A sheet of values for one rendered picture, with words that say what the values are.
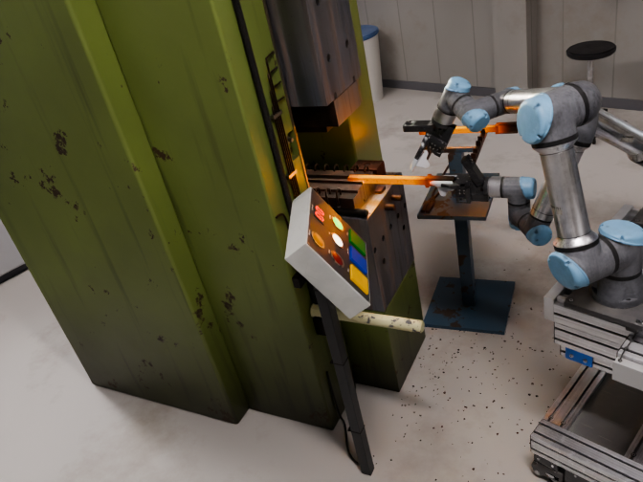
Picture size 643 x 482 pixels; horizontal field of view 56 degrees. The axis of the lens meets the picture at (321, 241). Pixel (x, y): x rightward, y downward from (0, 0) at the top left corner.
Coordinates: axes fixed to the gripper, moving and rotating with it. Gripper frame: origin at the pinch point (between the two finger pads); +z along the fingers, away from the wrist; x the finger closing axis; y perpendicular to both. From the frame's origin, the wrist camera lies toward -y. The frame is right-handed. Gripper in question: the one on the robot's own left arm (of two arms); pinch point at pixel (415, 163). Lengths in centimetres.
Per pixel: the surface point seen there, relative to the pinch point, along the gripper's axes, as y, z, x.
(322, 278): -3, 1, -72
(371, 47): -116, 129, 337
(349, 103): -30.3, -10.0, -1.1
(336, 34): -42, -31, -1
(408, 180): 0.4, 7.4, -1.5
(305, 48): -46, -30, -17
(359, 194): -13.6, 19.7, -7.1
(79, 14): -106, -26, -51
